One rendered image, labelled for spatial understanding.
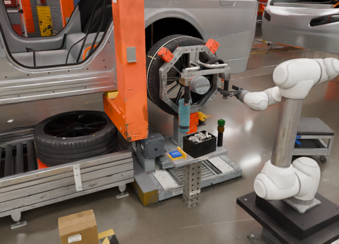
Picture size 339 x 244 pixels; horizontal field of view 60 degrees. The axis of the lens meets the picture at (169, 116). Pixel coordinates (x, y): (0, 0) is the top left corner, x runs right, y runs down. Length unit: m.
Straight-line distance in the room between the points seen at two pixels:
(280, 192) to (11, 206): 1.70
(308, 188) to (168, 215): 1.00
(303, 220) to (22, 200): 1.76
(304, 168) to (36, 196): 1.72
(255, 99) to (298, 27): 2.72
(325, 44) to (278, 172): 3.06
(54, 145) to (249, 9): 2.10
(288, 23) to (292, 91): 3.27
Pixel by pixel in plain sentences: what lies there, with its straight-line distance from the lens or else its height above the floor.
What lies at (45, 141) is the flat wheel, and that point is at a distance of 2.35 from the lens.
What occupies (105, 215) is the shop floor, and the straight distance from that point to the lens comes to 2.31.
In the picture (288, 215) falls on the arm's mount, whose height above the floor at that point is 0.37.
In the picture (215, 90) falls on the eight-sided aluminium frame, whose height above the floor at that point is 0.74.
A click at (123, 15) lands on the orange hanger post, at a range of 1.89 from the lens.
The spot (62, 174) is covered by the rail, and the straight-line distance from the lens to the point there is 2.21.
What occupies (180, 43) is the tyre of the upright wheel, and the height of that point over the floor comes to 1.14.
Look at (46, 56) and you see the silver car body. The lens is 3.19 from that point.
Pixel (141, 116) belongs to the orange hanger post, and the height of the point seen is 0.70.
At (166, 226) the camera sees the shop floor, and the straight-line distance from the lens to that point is 2.19.
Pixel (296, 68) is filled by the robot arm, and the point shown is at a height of 1.18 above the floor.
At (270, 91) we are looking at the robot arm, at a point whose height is 0.89.
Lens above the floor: 1.50
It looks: 23 degrees down
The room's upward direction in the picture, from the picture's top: straight up
